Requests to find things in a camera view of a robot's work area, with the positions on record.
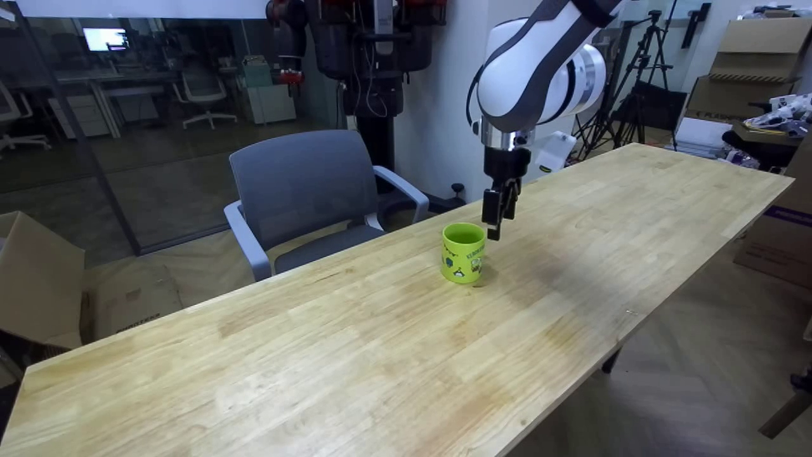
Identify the brown cardboard box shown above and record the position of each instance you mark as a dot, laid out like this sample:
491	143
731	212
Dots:
38	282

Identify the yellow-green plastic mug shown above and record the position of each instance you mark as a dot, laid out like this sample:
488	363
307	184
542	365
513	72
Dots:
462	252

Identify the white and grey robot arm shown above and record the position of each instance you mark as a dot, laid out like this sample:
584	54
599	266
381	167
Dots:
539	70

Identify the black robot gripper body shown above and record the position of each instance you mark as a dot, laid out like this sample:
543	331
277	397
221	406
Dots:
505	166

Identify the grey office chair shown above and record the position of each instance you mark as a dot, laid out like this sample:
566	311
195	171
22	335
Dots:
306	197

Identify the computer monitor behind glass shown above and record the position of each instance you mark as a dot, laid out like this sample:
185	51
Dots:
105	39

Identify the black camera tripod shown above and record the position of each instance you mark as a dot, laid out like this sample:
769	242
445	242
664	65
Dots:
637	92

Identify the white office chair behind glass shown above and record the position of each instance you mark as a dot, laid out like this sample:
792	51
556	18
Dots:
204	89

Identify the tan cardboard box stack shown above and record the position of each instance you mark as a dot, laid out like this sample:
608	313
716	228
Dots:
757	58

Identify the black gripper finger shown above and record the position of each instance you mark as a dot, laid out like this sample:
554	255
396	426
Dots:
510	197
494	212

